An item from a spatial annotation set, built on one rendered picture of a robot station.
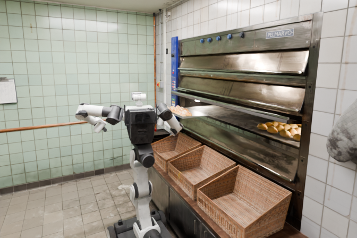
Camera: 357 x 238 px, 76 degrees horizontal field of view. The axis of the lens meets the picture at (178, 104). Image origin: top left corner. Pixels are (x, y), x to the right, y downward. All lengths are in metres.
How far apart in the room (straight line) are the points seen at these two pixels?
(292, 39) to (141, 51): 2.58
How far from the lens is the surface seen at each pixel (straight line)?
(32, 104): 3.74
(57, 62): 3.68
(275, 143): 1.99
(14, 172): 4.02
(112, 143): 3.96
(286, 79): 1.87
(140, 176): 2.22
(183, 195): 2.29
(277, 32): 1.96
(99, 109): 2.03
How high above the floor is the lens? 1.77
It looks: 10 degrees down
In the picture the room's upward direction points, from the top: straight up
